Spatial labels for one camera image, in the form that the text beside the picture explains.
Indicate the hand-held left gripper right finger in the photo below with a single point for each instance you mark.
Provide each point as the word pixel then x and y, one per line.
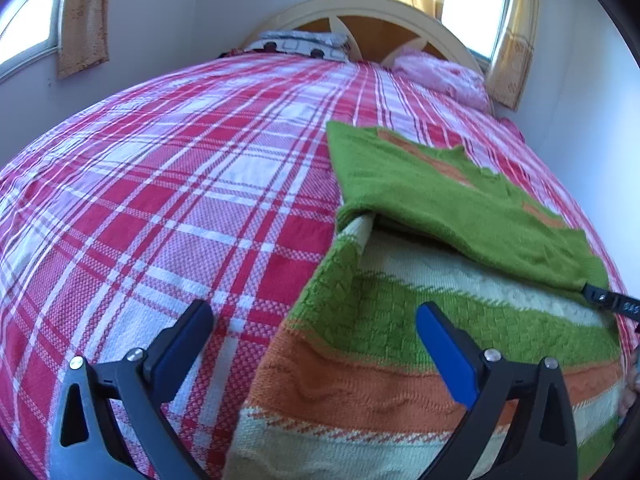
pixel 445 347

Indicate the window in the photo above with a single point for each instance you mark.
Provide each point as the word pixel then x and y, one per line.
pixel 475 5
pixel 27 25

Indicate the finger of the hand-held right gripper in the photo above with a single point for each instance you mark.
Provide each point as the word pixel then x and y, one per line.
pixel 607 300

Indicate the red white plaid blanket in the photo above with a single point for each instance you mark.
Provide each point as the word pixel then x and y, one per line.
pixel 165 200

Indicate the pink pillow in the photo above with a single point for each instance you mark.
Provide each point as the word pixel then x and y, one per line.
pixel 440 72

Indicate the green orange striped knit sweater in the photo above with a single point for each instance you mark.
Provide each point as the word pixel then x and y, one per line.
pixel 440 290

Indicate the small pink cloth item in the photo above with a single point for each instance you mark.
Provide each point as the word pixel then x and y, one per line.
pixel 512 127

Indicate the cream wooden bed headboard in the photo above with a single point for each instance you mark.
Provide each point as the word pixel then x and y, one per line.
pixel 370 25

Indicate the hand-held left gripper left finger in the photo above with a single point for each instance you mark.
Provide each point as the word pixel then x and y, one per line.
pixel 184 342

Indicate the grey white patterned pillow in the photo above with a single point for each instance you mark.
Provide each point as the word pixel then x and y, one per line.
pixel 305 45

